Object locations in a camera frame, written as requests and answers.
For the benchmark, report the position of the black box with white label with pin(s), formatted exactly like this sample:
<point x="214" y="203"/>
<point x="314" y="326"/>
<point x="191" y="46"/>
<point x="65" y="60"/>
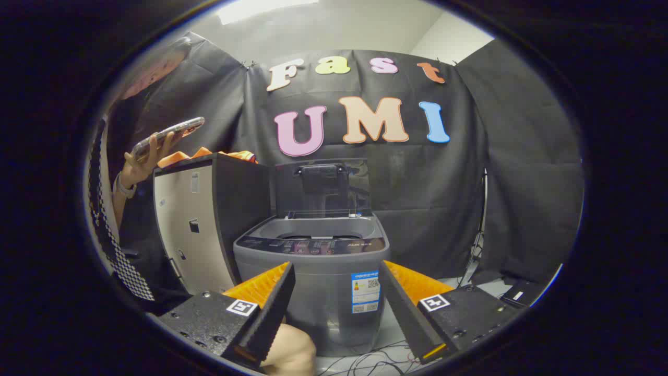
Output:
<point x="522" y="293"/>

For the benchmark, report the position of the grey washing machine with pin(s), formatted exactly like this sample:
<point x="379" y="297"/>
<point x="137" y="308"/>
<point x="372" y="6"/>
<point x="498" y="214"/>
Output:
<point x="323" y="297"/>

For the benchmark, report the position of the black backdrop cloth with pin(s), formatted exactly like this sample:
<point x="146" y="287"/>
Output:
<point x="417" y="209"/>

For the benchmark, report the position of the person's head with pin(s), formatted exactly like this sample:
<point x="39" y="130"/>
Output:
<point x="156" y="68"/>

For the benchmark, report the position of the black and cream cabinet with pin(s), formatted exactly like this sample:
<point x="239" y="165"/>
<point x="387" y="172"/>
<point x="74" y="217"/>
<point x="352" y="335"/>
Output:
<point x="182" y="235"/>

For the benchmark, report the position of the white wristband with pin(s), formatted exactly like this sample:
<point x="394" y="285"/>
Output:
<point x="124" y="188"/>

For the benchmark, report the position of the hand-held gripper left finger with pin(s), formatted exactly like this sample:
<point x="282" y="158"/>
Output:
<point x="271" y="313"/>

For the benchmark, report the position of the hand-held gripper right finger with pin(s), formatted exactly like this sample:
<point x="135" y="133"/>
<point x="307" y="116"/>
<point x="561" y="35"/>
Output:
<point x="407" y="318"/>

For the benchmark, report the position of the smartphone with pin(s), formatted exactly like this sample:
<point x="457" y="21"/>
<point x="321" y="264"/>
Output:
<point x="172" y="131"/>

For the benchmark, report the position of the orange polo shirt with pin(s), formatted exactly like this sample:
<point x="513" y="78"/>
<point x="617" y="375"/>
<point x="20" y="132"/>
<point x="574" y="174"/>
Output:
<point x="172" y="158"/>

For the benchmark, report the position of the metal light stand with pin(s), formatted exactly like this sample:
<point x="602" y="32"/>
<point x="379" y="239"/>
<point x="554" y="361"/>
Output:
<point x="476" y="245"/>

